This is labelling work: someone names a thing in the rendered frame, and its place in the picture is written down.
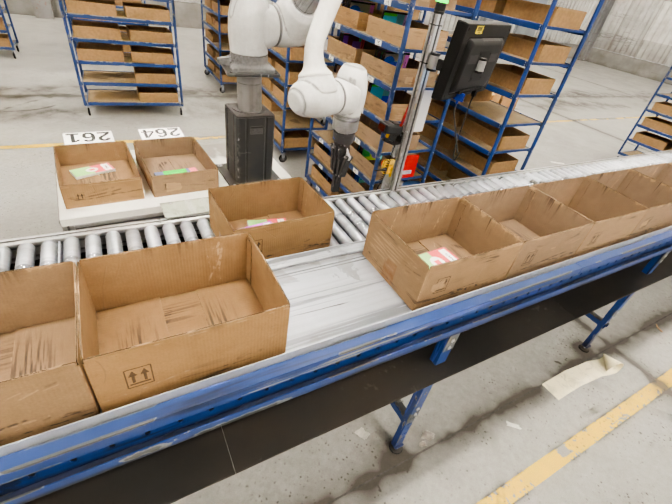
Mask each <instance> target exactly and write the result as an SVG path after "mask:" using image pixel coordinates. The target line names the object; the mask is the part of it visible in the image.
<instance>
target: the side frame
mask: <svg viewBox="0 0 672 504"><path fill-rule="evenodd" d="M671 250H672V230H669V231H666V232H663V233H660V234H657V235H655V236H652V237H649V238H646V239H643V240H640V241H637V242H634V243H631V244H628V245H625V246H622V247H619V248H616V249H613V250H610V251H607V252H604V253H601V254H598V255H596V256H593V257H590V258H587V259H584V260H581V261H578V262H575V263H572V264H569V265H566V266H563V267H560V268H557V269H554V270H551V271H548V272H545V273H542V274H539V275H536V276H534V277H531V278H528V279H525V280H522V281H519V282H516V283H513V284H510V285H507V286H504V287H501V288H498V289H495V290H492V291H489V292H486V293H483V294H480V295H477V296H474V297H472V298H469V299H466V300H463V301H460V302H457V303H454V304H451V305H448V306H445V307H442V308H439V309H436V310H433V311H430V312H427V313H424V314H421V315H418V316H415V317H413V318H410V319H407V320H404V321H401V322H398V323H395V324H392V325H389V326H386V327H383V328H380V329H377V330H374V331H371V332H368V333H365V334H362V335H359V336H356V337H353V338H351V339H348V340H345V341H342V342H339V343H336V344H333V345H330V346H327V347H324V348H321V349H318V350H315V351H312V352H309V353H306V354H303V355H300V356H297V357H294V358H291V359H289V360H286V361H283V362H280V363H277V364H274V365H271V366H268V367H265V368H262V369H259V370H256V371H253V372H250V373H247V374H244V375H241V376H238V377H235V378H232V379H230V380H227V381H224V382H221V383H218V384H215V385H212V386H209V387H206V388H203V389H200V390H197V391H194V392H191V393H188V394H185V395H182V396H179V397H176V398H173V399H170V400H168V401H165V402H162V403H159V404H156V405H153V406H150V407H147V408H144V409H141V410H138V411H135V412H132V413H129V414H126V415H123V416H120V417H117V418H114V419H111V420H108V421H106V422H103V423H100V424H97V425H94V426H91V427H88V428H85V429H82V430H79V431H76V432H73V433H70V434H67V435H64V436H61V437H58V438H55V439H52V440H49V441H47V442H44V443H41V444H38V445H35V446H32V447H29V448H26V449H23V450H20V451H17V452H14V453H11V454H8V455H5V456H2V457H0V504H25V503H27V502H30V501H32V500H35V499H37V498H40V497H42V496H45V495H48V494H50V493H53V492H55V491H58V490H60V489H63V488H65V487H68V486H71V485H73V484H76V483H78V482H81V481H83V480H86V479H88V478H91V477H94V476H96V475H99V474H101V473H104V472H106V471H109V470H111V469H114V468H117V467H119V466H122V465H124V464H127V463H129V462H132V461H134V460H137V459H140V458H142V457H145V456H147V455H150V454H152V453H155V452H157V451H160V450H163V449H165V448H168V447H170V446H173V445H175V444H178V443H180V442H183V441H186V440H188V439H191V438H193V437H196V436H198V435H201V434H203V433H206V432H209V431H211V430H214V429H216V428H219V427H221V426H224V425H226V424H229V423H232V422H234V421H237V420H239V419H242V418H244V417H247V416H249V415H252V414H255V413H257V412H260V411H262V410H265V409H267V408H270V407H272V406H275V405H278V404H280V403H283V402H285V401H288V400H290V399H293V398H295V397H298V396H301V395H303V394H306V393H308V392H311V391H313V390H316V389H318V388H321V387H324V386H326V385H329V384H331V383H334V382H336V381H339V380H341V379H344V378H347V377H349V376H352V375H354V374H357V373H359V372H362V371H364V370H367V369H369V368H372V367H375V366H377V365H380V364H382V363H385V362H387V361H390V360H392V359H395V358H398V357H400V356H403V355H405V354H408V353H410V352H413V351H415V350H418V349H421V348H423V347H426V346H428V345H431V344H433V343H436V342H438V341H441V340H444V339H446V338H449V337H451V336H454V335H456V334H459V333H461V332H464V331H467V330H469V329H472V328H474V327H477V326H479V325H482V324H484V323H487V322H490V321H492V320H495V319H497V318H500V317H502V316H505V315H507V314H510V313H513V312H515V311H518V310H520V309H523V308H525V307H528V306H530V305H533V304H536V303H538V302H541V301H543V300H546V299H548V298H551V297H553V296H556V295H559V294H561V293H564V292H566V291H569V290H571V289H574V288H576V287H579V286H582V285H584V284H587V283H589V282H592V281H594V280H597V279H599V278H602V277H605V276H607V275H610V274H612V273H615V272H617V271H620V270H622V269H625V268H628V267H630V266H633V265H635V264H638V263H640V262H643V261H645V260H648V259H651V258H653V257H656V256H658V255H661V254H663V253H666V252H668V251H671ZM550 284H551V285H550ZM539 288H540V289H539ZM527 293H528V294H527ZM515 297H516V298H515ZM490 306H491V307H490ZM489 307H490V308H489ZM476 311H477V312H476ZM461 317H462V318H461ZM446 322H448V323H447V324H446ZM430 328H432V329H431V330H430ZM414 334H415V335H414ZM413 335H414V336H413ZM397 340H398V341H397ZM396 341H397V342H396ZM378 347H379V348H378ZM377 348H378V349H377ZM359 354H360V355H359ZM357 355H359V356H357ZM337 362H339V363H338V364H336V363H337ZM315 370H317V371H316V372H314V371H315ZM293 378H294V379H293ZM290 379H293V380H292V381H290ZM266 388H268V389H267V390H265V389H266ZM241 397H242V399H240V400H238V398H241ZM211 408H214V409H213V410H210V411H209V409H211ZM181 419H183V420H182V421H181V422H178V420H181ZM148 431H151V432H150V433H148V434H145V432H148ZM113 444H115V446H113V447H109V446H110V445H113ZM74 458H77V459H76V460H75V461H70V460H72V459H74ZM33 473H35V475H34V476H28V475H30V474H33Z"/></svg>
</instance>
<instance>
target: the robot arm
mask: <svg viewBox="0 0 672 504"><path fill-rule="evenodd" d="M341 2H342V0H278V1H277V2H276V4H269V3H268V0H231V1H230V5H229V11H228V38H229V46H230V55H227V56H221V57H217V62H218V63H217V64H221V65H226V66H229V67H230V71H231V72H235V73H237V72H254V73H275V69H274V68H273V67H271V66H270V65H269V63H268V49H270V48H272V47H282V48H287V47H300V46H304V45H305V49H304V64H303V69H302V71H301V73H300V74H299V75H298V81H297V82H296V83H294V84H293V85H292V87H291V88H290V90H289V92H288V104H289V106H290V108H291V109H292V111H293V112H294V113H295V114H297V115H299V116H301V117H306V118H323V117H328V116H331V115H334V116H333V123H332V128H333V129H334V130H333V137H332V139H333V141H334V143H330V148H331V158H330V170H332V173H333V177H332V183H331V190H330V191H332V192H339V188H340V182H341V177H345V176H346V173H347V170H348V167H349V164H350V161H351V160H352V159H353V156H350V154H349V152H350V145H351V144H352V143H353V141H354V135H355V133H356V132H357V130H358V125H359V120H360V115H361V112H362V109H363V107H364V104H365V100H366V94H367V84H368V77H367V70H366V69H365V68H364V67H363V66H362V65H360V64H356V63H344V64H343V65H342V67H341V68H340V70H339V72H338V74H337V78H334V77H333V74H332V72H331V71H330V70H329V69H328V68H327V67H326V65H325V62H324V56H323V50H324V44H325V40H326V37H327V35H328V33H329V30H330V28H331V25H332V23H333V21H334V18H335V16H336V14H337V11H338V9H339V7H340V4H341Z"/></svg>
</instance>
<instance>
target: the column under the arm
mask: <svg viewBox="0 0 672 504"><path fill-rule="evenodd" d="M274 123H275V115H274V114H273V113H272V112H271V111H270V110H269V109H267V108H266V107H265V106H264V105H263V104H262V110H261V111H259V112H253V113H252V112H243V111H240V110H239V109H238V103H226V104H225V131H226V163H224V164H215V165H216V166H217V167H218V171H219V172H220V173H221V175H222V176H223V178H224V179H225V181H226V182H227V183H228V185H237V184H245V183H253V182H261V181H269V180H277V179H281V178H280V177H279V176H278V175H277V174H276V173H275V172H274V171H273V170H272V164H273V143H274Z"/></svg>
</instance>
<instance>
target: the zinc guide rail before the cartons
mask: <svg viewBox="0 0 672 504"><path fill-rule="evenodd" d="M365 240H366V239H364V240H360V241H355V242H350V243H345V244H340V245H335V246H330V247H325V248H320V249H315V250H310V251H305V252H301V253H296V254H291V255H286V256H281V257H276V258H271V259H266V261H267V262H268V264H269V266H270V267H271V269H272V271H277V270H282V269H286V268H291V267H295V266H300V265H304V264H309V263H313V262H318V261H322V260H327V259H331V258H336V257H340V256H345V255H350V254H354V253H359V252H363V249H364V244H365Z"/></svg>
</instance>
